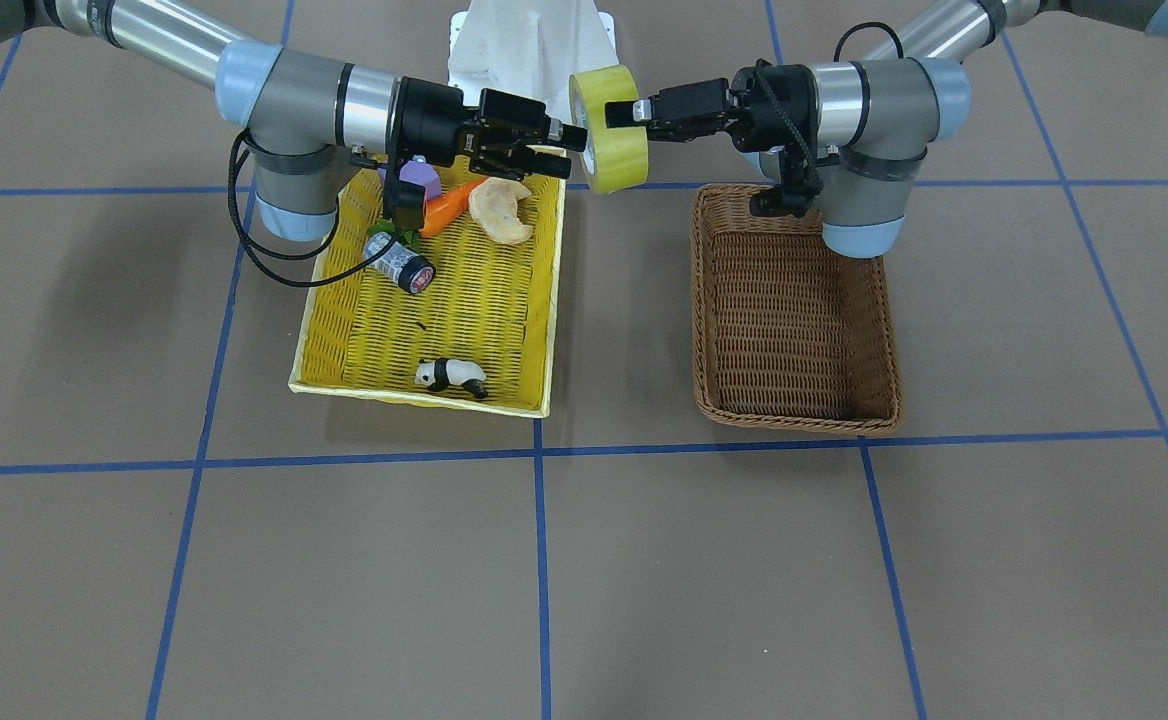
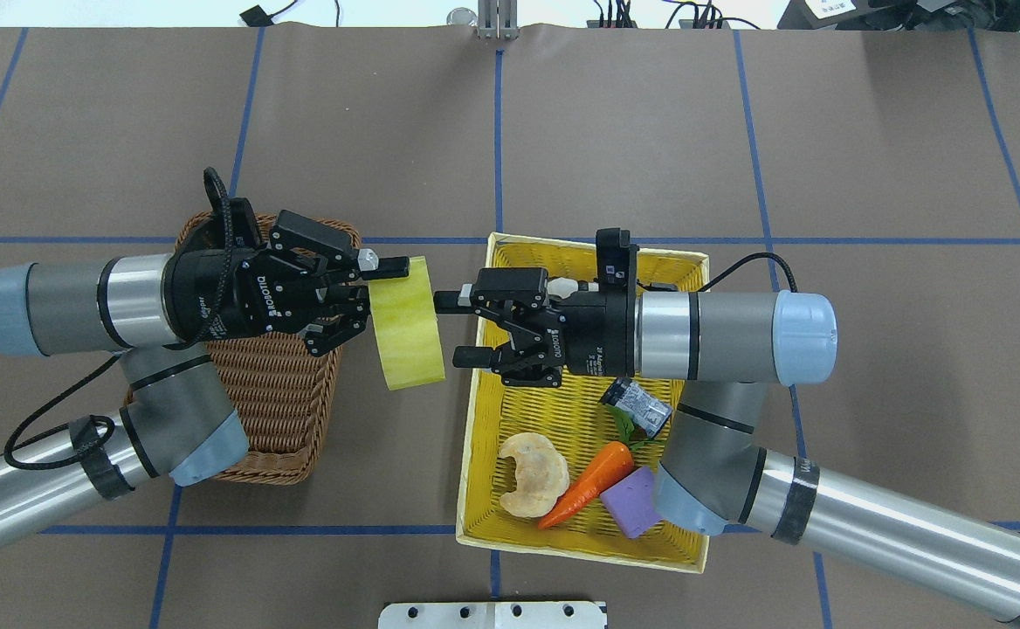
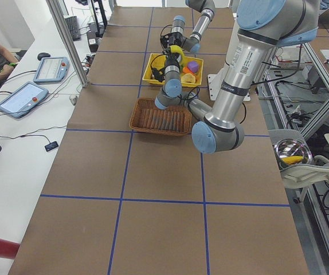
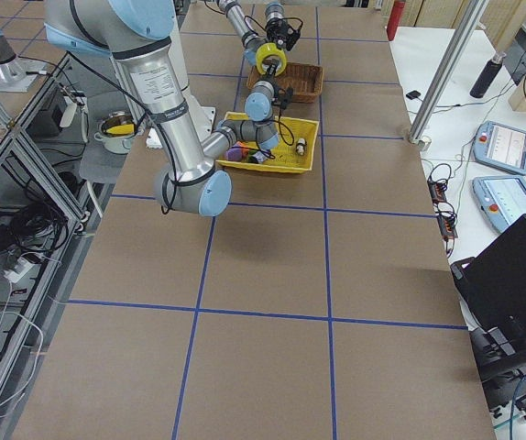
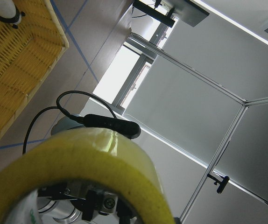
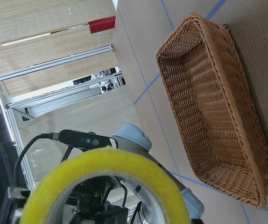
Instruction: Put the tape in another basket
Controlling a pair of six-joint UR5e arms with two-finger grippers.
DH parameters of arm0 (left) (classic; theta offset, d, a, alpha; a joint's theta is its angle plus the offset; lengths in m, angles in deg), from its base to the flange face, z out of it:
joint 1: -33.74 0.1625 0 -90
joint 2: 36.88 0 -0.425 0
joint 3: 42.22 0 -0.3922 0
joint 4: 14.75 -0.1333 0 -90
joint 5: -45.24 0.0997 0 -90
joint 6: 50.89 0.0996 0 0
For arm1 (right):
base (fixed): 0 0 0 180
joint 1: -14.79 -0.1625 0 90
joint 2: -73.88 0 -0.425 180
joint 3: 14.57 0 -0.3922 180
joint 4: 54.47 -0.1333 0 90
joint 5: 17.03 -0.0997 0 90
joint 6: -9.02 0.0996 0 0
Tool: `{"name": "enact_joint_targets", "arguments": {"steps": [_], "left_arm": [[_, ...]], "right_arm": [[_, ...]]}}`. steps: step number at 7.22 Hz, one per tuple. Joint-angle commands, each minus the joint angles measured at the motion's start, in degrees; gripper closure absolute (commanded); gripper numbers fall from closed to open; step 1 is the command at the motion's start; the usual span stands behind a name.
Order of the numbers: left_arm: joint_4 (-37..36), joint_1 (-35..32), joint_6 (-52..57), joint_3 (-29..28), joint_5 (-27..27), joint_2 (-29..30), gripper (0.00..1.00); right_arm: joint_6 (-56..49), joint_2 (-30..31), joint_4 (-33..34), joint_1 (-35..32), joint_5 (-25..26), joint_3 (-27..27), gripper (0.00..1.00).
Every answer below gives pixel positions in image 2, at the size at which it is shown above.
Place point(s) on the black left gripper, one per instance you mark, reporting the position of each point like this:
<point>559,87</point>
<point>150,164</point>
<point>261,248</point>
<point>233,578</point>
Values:
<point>206,295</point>

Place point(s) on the yellow tape roll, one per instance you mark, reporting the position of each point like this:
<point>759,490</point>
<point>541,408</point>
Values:
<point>406,328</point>

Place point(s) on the panda figurine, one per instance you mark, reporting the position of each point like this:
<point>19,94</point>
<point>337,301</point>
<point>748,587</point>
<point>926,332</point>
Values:
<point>562,288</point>

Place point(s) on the toy carrot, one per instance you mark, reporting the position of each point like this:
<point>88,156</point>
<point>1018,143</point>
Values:
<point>613,463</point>

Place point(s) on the yellow woven basket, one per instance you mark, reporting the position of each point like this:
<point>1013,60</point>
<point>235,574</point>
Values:
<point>573,420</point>

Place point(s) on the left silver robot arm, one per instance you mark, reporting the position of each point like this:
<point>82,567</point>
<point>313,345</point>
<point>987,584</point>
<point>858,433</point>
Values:
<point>157,406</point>

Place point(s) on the purple foam block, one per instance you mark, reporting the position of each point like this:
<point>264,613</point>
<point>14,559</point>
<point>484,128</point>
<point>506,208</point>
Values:
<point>630,503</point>

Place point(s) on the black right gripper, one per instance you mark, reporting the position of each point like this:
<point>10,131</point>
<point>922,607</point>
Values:
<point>596,334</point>

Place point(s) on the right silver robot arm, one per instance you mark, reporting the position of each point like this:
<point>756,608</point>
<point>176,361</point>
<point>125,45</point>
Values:
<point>925,400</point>

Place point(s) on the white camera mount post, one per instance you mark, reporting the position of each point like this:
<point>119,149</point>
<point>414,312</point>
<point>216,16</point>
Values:
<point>496,614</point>

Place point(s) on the brown wicker basket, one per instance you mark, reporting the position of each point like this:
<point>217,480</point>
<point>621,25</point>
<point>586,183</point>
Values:
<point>282,397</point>

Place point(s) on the beige cracker toy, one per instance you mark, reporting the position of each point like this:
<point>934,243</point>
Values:
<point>541,475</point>

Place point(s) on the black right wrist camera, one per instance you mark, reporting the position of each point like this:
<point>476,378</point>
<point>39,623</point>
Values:
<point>616,259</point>

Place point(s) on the aluminium frame post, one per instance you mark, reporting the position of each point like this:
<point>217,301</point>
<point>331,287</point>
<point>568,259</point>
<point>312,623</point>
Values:
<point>497,19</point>

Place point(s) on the small black device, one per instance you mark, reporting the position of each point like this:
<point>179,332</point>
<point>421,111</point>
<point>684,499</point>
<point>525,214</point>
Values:
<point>256,17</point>

